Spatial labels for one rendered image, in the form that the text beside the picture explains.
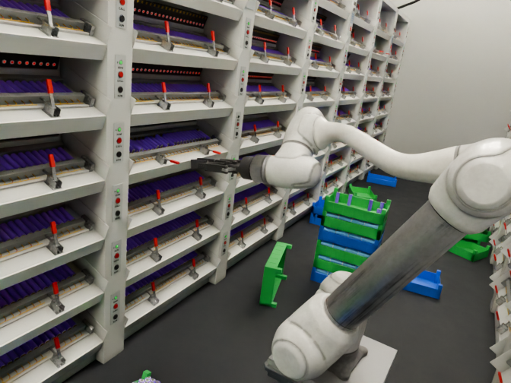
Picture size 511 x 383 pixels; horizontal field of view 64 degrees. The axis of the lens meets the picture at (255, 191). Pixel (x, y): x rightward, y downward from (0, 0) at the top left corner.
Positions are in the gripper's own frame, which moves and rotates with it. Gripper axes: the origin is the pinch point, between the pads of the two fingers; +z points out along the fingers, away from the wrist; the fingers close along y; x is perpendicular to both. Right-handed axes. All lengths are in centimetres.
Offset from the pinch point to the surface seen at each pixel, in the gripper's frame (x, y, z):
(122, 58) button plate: 33.3, -21.9, 11.0
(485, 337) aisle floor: -88, 85, -94
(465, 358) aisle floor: -87, 62, -86
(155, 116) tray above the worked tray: 15.8, -5.9, 14.3
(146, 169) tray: -1.7, -9.2, 17.0
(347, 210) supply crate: -35, 81, -28
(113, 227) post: -18.5, -24.0, 18.8
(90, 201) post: -9.7, -27.3, 24.5
